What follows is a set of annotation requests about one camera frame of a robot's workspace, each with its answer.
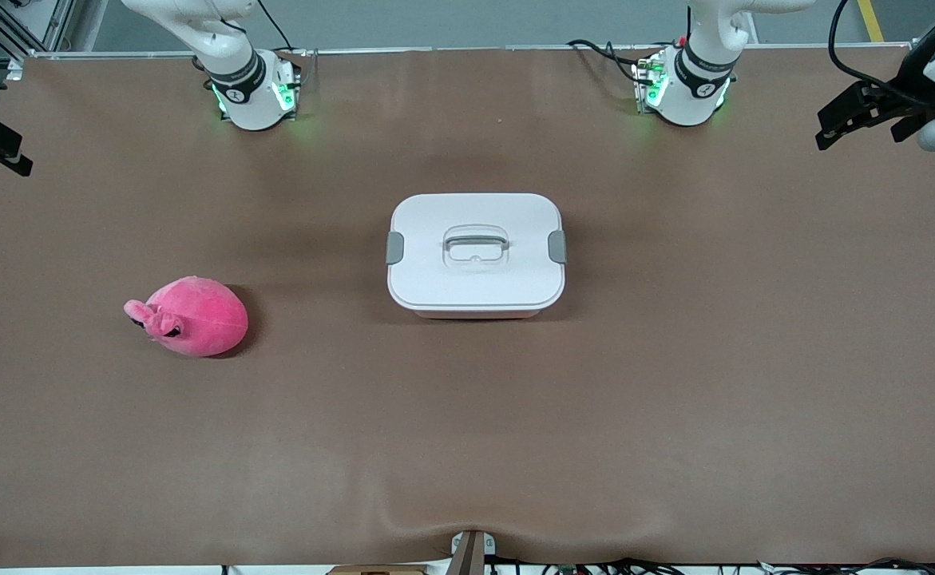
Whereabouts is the pink plush toy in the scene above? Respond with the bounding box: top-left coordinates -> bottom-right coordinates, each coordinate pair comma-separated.
124,276 -> 249,358

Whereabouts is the white lid with grey latches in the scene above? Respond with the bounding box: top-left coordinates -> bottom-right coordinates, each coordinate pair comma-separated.
386,192 -> 568,312

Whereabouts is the pink translucent plastic box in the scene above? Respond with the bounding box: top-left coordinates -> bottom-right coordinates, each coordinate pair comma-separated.
410,307 -> 549,321

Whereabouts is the brown table mat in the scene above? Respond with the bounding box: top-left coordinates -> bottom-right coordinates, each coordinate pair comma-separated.
0,46 -> 935,569

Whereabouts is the metal table edge clamp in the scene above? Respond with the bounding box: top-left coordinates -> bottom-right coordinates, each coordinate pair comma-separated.
450,529 -> 497,575

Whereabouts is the aluminium frame profile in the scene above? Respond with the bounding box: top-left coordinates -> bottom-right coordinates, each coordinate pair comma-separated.
0,0 -> 77,81

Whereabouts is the black left base cable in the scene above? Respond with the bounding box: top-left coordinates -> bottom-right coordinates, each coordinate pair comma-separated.
567,38 -> 648,85

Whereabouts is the black base cable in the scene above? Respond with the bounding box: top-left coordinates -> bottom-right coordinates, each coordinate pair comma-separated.
256,0 -> 300,57
567,38 -> 648,85

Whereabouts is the black right base cable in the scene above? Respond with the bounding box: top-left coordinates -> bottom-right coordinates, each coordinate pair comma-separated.
256,0 -> 300,57

